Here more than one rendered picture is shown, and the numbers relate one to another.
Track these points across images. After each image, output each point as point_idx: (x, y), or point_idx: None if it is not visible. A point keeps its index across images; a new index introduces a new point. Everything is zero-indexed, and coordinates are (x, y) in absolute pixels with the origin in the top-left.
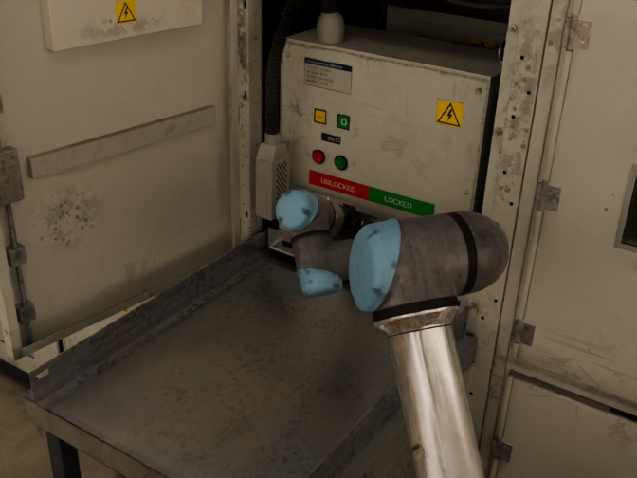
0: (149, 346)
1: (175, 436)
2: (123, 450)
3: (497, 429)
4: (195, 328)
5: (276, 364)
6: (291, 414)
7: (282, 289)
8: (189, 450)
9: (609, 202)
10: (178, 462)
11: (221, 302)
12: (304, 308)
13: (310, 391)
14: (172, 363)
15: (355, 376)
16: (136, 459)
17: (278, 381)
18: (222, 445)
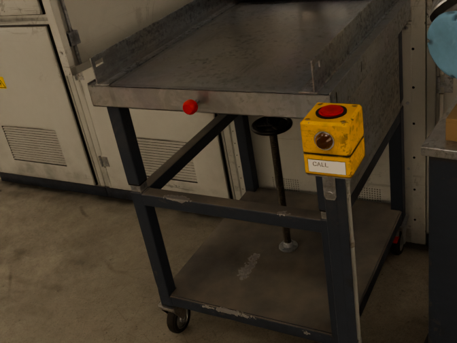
0: (168, 50)
1: (211, 75)
2: (175, 87)
3: (438, 71)
4: (198, 37)
5: (267, 37)
6: (292, 51)
7: (252, 11)
8: (224, 77)
9: None
10: (219, 83)
11: (211, 24)
12: (274, 14)
13: (300, 40)
14: (190, 52)
15: (330, 28)
16: (188, 88)
17: (273, 42)
18: (247, 71)
